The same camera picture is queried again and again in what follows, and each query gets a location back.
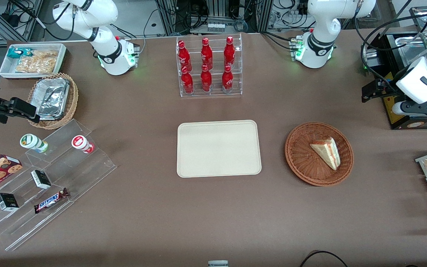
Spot black looped cable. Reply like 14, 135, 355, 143
299, 251, 348, 267

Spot clear bag of crackers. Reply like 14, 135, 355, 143
15, 56, 57, 74
31, 50, 59, 60

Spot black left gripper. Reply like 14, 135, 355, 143
362, 80, 407, 103

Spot red lid yogurt cup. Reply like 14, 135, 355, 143
71, 135, 95, 154

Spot stacked aluminium foil trays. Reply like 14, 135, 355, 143
36, 77, 70, 120

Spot clear acrylic bottle rack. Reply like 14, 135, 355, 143
176, 33, 243, 98

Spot small black white carton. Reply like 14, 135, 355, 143
0, 193, 19, 212
30, 169, 52, 190

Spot triangle sandwich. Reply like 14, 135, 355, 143
310, 137, 341, 171

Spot teal snack packet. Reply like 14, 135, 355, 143
7, 47, 36, 59

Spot clear acrylic stepped display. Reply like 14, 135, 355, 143
0, 119, 117, 252

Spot aluminium frame equipment rack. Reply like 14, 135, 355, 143
154, 0, 273, 36

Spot steel pan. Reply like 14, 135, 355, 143
393, 35, 427, 69
409, 7, 427, 37

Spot beige plastic tray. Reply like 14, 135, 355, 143
177, 120, 262, 178

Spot green lid yogurt cup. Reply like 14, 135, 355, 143
20, 133, 49, 154

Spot brown round wicker basket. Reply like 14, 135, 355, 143
285, 122, 354, 187

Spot Snickers chocolate bar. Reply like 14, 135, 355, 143
33, 188, 70, 214

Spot white rectangular plastic bin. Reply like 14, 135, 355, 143
0, 43, 67, 80

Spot black machine with yellow label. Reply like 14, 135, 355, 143
362, 32, 427, 130

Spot light tan wicker basket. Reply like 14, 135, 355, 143
27, 73, 79, 130

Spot red cola bottle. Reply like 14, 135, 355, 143
224, 36, 236, 68
178, 40, 192, 72
201, 64, 213, 92
222, 65, 234, 93
201, 37, 213, 69
181, 66, 194, 94

